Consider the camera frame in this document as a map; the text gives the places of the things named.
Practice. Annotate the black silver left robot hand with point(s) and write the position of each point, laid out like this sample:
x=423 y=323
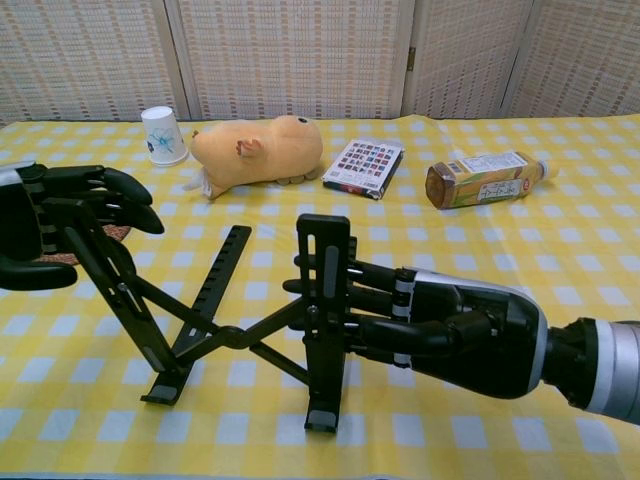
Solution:
x=20 y=225

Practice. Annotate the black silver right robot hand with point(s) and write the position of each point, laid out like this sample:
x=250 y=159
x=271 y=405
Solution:
x=475 y=340

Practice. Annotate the black folding laptop stand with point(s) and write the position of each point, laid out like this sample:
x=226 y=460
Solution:
x=320 y=235

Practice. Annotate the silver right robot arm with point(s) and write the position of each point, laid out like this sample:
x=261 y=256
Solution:
x=615 y=370

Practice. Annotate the yellow white checked tablecloth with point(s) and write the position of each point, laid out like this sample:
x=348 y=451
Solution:
x=450 y=425

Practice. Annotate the round brown woven coaster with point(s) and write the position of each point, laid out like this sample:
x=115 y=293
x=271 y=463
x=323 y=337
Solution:
x=117 y=232

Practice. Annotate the yellow label tea bottle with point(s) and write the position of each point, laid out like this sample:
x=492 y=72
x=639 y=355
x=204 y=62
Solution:
x=480 y=180

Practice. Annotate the white paper cup blue flower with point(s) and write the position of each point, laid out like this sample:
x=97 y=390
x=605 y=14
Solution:
x=162 y=135

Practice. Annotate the card box with colourful squares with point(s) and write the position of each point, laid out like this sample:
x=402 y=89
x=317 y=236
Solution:
x=360 y=167

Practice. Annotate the orange plush animal toy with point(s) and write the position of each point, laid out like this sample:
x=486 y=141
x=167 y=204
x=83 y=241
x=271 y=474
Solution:
x=270 y=150

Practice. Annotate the brass screen hinge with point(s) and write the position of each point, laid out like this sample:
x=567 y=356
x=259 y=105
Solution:
x=412 y=57

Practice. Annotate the woven folding screen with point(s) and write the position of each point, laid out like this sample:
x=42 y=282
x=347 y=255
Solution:
x=290 y=50

